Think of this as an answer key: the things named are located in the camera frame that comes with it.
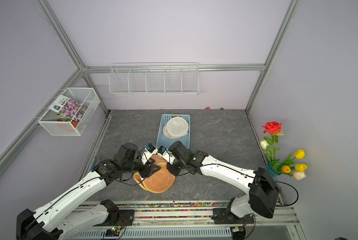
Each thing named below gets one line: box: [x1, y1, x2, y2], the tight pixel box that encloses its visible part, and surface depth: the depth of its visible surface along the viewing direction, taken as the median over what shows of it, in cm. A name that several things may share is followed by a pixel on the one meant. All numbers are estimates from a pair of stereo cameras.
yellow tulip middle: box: [294, 163, 308, 172], surface depth 60 cm
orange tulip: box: [281, 165, 291, 174], surface depth 59 cm
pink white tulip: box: [293, 171, 307, 181], surface depth 60 cm
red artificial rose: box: [262, 121, 283, 135], surface depth 64 cm
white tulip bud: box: [260, 140, 269, 150], surface depth 70 cm
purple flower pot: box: [48, 94, 88, 128], surface depth 75 cm
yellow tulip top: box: [294, 149, 306, 160], surface depth 65 cm
